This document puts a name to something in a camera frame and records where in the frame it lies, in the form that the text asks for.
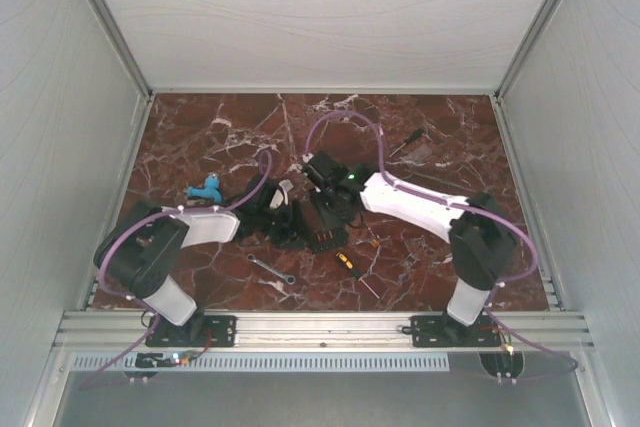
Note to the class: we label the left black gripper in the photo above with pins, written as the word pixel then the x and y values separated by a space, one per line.
pixel 292 231

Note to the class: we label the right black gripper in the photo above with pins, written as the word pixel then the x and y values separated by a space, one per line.
pixel 329 220

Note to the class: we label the black fuse box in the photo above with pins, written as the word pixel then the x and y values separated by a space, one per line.
pixel 327 240

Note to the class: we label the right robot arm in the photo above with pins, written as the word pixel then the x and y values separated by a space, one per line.
pixel 481 246

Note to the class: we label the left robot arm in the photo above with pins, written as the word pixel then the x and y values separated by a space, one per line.
pixel 140 252

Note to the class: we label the silver combination wrench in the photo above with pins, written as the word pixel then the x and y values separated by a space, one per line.
pixel 287 278

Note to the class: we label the yellow black screwdriver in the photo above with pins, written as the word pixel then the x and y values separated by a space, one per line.
pixel 345 262

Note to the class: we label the blue plastic part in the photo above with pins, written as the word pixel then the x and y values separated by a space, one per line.
pixel 210 190

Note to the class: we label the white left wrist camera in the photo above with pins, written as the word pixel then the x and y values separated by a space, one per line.
pixel 281 195

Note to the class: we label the black handled screwdriver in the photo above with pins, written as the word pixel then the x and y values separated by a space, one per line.
pixel 416 134

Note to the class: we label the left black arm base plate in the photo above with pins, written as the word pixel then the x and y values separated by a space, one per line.
pixel 217 331

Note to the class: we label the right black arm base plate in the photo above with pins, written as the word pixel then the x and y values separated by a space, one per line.
pixel 430 331

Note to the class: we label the aluminium front rail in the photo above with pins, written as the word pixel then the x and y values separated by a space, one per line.
pixel 113 330

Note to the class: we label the light blue slotted cable duct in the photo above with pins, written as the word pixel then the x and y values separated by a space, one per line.
pixel 282 362

